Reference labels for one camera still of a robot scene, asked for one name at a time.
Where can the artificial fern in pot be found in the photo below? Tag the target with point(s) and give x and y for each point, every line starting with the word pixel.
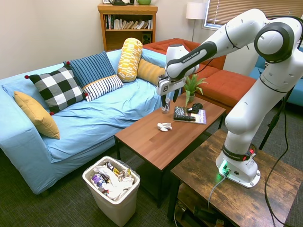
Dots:
pixel 190 91

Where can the discarded snack wrappers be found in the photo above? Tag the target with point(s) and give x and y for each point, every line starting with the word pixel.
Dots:
pixel 117 171

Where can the discarded hint bottle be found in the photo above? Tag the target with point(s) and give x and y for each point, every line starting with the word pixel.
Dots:
pixel 100 180

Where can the white tissue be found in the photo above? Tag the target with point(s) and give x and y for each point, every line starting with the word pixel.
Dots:
pixel 164 126

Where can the black white object on shelf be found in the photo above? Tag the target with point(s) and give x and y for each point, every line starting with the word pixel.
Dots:
pixel 118 2

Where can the pile of discarded white tissues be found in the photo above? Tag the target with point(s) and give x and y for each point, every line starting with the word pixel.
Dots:
pixel 118 188

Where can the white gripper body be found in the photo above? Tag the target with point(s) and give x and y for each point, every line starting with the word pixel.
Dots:
pixel 169 85

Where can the wooden bookshelf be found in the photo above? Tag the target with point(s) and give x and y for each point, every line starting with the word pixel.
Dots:
pixel 127 37

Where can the upright dark books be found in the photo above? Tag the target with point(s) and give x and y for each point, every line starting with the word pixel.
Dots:
pixel 109 22

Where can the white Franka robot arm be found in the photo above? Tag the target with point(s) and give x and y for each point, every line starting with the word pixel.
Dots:
pixel 243 101

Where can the teal armchair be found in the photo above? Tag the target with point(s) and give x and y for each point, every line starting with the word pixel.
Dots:
pixel 296 94

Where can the light blue sofa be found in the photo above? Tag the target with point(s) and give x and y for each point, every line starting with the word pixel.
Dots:
pixel 94 118

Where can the white shade floor lamp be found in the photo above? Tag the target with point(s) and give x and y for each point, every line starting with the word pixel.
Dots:
pixel 194 11

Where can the wooden window blinds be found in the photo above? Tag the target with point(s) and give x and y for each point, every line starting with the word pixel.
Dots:
pixel 236 11

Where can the orange yellow striped pillow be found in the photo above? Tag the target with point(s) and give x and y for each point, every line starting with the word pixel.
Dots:
pixel 149 71

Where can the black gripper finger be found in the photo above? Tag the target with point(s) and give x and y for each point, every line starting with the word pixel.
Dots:
pixel 164 101
pixel 176 95

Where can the small black speaker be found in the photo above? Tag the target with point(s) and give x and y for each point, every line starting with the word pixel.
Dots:
pixel 146 38

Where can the green bowl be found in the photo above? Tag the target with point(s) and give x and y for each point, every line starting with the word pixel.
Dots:
pixel 144 2

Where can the black tripod stand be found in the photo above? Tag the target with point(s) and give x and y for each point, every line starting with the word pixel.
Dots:
pixel 272 125

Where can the blue striped pillow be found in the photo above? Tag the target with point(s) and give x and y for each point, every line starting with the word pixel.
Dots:
pixel 91 66

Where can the white navy striped lumbar pillow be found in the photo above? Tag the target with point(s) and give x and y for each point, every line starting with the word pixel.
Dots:
pixel 103 87

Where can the clear hint water bottle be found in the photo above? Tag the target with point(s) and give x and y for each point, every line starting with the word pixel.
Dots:
pixel 166 107

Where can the rustic wooden robot stand table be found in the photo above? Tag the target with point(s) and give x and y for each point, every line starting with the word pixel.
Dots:
pixel 239 201

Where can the beige plastic trash bin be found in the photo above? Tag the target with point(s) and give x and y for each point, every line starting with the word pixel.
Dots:
pixel 111 208

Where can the Washington magazine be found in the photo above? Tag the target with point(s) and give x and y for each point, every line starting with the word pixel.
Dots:
pixel 201 117

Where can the yellow white patterned bolster pillow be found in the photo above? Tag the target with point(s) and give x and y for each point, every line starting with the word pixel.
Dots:
pixel 129 60

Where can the row of leaning beige books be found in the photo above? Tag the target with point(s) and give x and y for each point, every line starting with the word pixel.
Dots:
pixel 132 24

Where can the orange sectional sofa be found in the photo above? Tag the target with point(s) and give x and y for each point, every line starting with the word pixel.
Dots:
pixel 225 82

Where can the black white checkered pillow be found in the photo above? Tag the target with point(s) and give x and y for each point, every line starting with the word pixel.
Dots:
pixel 58 86

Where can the mustard yellow square pillow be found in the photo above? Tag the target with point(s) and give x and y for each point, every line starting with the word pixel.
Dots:
pixel 38 116

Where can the black TV remote control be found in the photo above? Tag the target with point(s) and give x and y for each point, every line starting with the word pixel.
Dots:
pixel 185 117

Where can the black game controller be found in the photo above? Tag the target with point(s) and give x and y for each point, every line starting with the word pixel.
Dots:
pixel 195 107

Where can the wooden coffee table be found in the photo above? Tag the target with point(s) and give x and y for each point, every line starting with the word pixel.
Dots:
pixel 163 139

